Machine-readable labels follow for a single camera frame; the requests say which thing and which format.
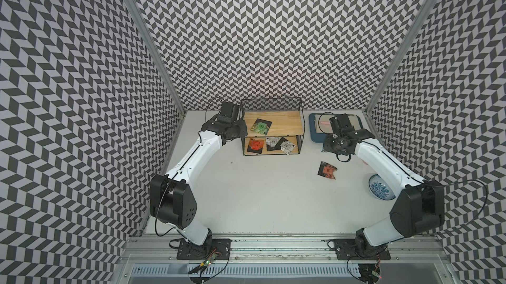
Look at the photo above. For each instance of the blue patterned bowl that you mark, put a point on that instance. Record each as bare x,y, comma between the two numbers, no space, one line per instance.
380,189

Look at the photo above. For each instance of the blue tray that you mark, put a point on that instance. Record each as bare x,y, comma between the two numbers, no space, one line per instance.
318,138

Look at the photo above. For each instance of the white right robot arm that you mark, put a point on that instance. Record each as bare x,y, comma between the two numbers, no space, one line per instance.
419,203

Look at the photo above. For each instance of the aluminium front rail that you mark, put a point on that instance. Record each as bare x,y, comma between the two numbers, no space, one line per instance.
287,248

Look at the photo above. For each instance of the green tea bag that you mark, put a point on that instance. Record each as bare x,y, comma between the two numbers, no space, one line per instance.
261,127

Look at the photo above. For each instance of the aluminium corner post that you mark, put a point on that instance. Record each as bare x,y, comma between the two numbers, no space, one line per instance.
146,36
423,14

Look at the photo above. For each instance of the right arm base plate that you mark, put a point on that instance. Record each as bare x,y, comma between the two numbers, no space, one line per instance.
358,249

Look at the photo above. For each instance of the aluminium corner post right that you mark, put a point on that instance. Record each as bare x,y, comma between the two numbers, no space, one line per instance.
423,14

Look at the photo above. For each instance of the red tea bag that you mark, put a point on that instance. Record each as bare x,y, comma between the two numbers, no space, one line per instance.
255,146
327,170

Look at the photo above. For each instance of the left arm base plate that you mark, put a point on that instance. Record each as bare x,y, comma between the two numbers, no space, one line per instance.
219,247

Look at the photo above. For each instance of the beige cloth on tray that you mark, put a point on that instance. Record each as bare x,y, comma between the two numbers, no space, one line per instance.
323,129

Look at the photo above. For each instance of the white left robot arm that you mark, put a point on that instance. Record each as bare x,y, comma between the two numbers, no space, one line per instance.
172,200

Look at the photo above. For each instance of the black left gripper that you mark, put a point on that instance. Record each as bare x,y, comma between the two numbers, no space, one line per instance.
242,123

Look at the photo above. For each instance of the black wire wooden shelf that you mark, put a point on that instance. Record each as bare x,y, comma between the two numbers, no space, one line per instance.
286,115

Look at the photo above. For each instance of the aluminium corner post left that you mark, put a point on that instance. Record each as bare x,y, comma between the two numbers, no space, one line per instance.
146,36

